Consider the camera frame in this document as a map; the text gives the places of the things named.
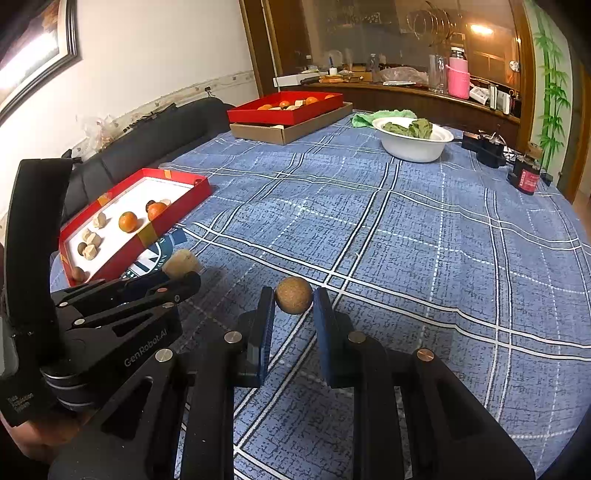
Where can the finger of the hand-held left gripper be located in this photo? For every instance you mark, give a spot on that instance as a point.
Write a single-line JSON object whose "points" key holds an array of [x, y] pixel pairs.
{"points": [[138, 288], [138, 344]]}

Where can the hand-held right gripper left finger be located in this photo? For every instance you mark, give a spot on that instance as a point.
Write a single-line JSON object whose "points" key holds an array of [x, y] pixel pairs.
{"points": [[264, 323]]}

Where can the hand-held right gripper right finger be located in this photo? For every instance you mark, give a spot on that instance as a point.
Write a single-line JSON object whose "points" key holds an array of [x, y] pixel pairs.
{"points": [[325, 332]]}

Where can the red tray with white inside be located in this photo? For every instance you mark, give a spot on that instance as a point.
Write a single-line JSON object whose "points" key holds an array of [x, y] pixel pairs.
{"points": [[134, 191]]}

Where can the person's left hand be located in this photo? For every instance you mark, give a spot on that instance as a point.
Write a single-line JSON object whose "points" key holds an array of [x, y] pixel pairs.
{"points": [[27, 443]]}

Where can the blue plaid tablecloth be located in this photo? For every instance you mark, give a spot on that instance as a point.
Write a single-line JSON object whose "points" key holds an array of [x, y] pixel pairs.
{"points": [[415, 254]]}

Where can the clear plastic bag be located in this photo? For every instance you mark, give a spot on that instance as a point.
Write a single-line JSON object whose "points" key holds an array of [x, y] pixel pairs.
{"points": [[401, 74], [94, 129]]}

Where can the black sofa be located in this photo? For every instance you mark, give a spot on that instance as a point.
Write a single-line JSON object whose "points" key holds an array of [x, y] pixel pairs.
{"points": [[161, 129]]}

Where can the brown cardboard box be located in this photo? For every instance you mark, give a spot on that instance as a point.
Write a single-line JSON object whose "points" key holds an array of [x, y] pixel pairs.
{"points": [[258, 134]]}

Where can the white bowl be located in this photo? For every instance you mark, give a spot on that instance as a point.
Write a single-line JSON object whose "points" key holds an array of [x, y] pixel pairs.
{"points": [[411, 147]]}

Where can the red box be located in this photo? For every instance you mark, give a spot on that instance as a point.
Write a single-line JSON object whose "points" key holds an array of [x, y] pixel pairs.
{"points": [[249, 115]]}

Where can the green leaves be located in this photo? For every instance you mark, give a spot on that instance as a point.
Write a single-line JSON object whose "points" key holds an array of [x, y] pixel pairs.
{"points": [[415, 128]]}

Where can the red black device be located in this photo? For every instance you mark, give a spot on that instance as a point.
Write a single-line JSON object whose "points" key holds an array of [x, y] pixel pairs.
{"points": [[524, 180]]}

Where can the wooden sideboard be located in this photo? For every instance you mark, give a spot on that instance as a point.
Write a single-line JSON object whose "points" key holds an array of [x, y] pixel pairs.
{"points": [[254, 46]]}

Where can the glass pitcher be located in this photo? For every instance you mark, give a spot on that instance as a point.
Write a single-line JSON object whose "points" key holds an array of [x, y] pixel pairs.
{"points": [[437, 76]]}

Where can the pink thermos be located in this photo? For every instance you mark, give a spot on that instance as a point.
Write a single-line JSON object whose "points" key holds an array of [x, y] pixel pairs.
{"points": [[458, 78]]}

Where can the bamboo print glass panel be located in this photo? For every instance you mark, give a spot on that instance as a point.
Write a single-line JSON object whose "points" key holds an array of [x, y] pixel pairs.
{"points": [[549, 92]]}

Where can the framed wall picture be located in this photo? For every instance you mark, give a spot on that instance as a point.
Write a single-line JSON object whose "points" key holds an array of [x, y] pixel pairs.
{"points": [[37, 50]]}

